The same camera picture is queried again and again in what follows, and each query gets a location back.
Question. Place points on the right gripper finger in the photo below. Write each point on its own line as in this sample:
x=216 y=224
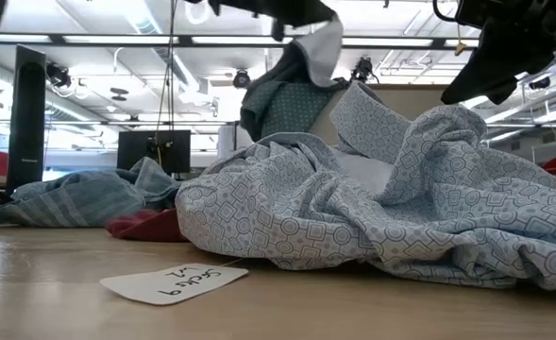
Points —
x=503 y=93
x=480 y=80

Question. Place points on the teal dotted shirt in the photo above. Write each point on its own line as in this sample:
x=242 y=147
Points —
x=296 y=108

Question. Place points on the light blue patterned shirt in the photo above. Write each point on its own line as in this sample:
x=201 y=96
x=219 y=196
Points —
x=306 y=212

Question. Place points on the black monitor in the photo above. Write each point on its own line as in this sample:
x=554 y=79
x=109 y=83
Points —
x=136 y=151

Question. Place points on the dark red sock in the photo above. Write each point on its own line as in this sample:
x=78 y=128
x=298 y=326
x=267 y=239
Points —
x=150 y=226

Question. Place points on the blue striped cloth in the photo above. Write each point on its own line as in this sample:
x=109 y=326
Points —
x=79 y=198

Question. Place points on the black upright tower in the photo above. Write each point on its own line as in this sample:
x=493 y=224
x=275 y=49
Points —
x=26 y=118

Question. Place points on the handwritten white paper tag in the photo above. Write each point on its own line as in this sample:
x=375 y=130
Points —
x=173 y=283

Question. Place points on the black ceiling camera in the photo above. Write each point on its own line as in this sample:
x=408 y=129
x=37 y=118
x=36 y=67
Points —
x=362 y=70
x=58 y=75
x=242 y=79

